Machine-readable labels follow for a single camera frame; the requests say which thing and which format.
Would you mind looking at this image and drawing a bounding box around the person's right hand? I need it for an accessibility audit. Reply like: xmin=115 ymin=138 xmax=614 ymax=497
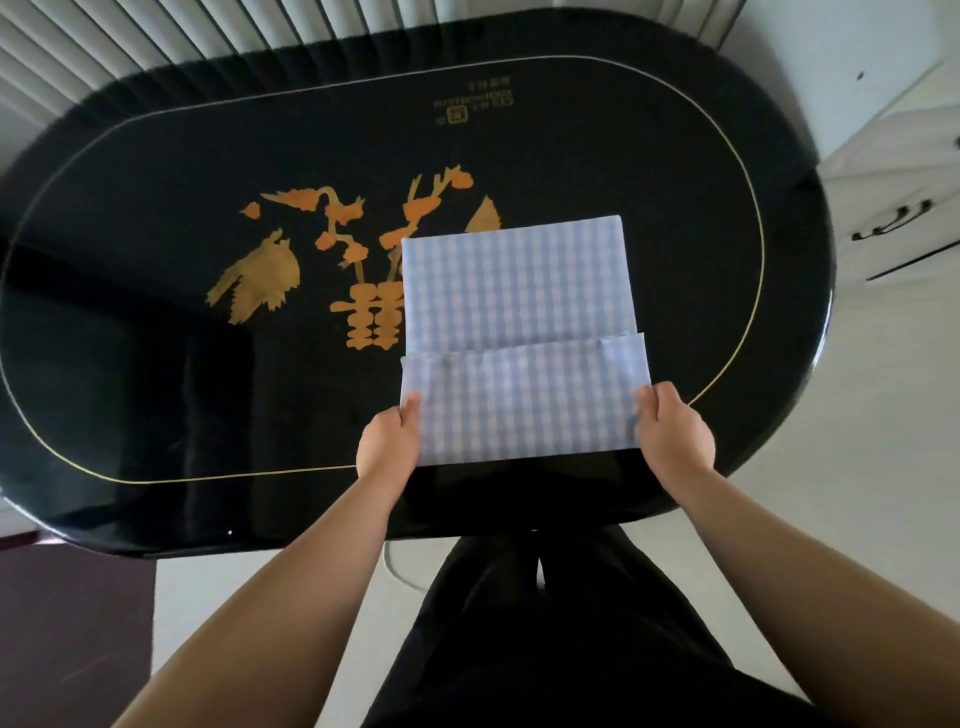
xmin=635 ymin=380 xmax=718 ymax=489

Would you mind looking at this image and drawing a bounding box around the person's right forearm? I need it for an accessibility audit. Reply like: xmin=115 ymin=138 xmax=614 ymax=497
xmin=667 ymin=468 xmax=960 ymax=728

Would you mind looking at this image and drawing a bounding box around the blue checked cloth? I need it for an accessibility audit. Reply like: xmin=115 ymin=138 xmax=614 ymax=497
xmin=398 ymin=215 xmax=652 ymax=468

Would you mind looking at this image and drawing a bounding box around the black oval table gold print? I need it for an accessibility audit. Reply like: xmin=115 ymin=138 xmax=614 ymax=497
xmin=0 ymin=8 xmax=836 ymax=560

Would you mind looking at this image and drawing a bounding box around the white column radiator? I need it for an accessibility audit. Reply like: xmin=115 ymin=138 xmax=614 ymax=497
xmin=0 ymin=0 xmax=556 ymax=129
xmin=656 ymin=0 xmax=748 ymax=50

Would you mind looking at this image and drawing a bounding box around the person's left forearm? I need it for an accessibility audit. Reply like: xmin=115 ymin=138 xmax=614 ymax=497
xmin=112 ymin=472 xmax=410 ymax=728

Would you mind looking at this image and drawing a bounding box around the white cabinet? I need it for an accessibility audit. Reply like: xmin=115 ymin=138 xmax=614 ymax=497
xmin=723 ymin=0 xmax=960 ymax=290

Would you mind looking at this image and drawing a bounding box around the dark brown floor mat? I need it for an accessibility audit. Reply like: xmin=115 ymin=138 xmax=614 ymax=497
xmin=0 ymin=536 xmax=157 ymax=728

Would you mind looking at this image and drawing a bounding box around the person's left hand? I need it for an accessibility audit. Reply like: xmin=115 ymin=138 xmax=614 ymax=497
xmin=355 ymin=389 xmax=424 ymax=489

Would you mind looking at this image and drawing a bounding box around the white floor cable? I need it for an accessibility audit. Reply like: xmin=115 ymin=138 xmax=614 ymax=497
xmin=382 ymin=539 xmax=429 ymax=594

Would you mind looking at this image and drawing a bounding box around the person's black clothing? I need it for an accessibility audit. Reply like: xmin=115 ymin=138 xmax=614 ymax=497
xmin=362 ymin=524 xmax=849 ymax=728

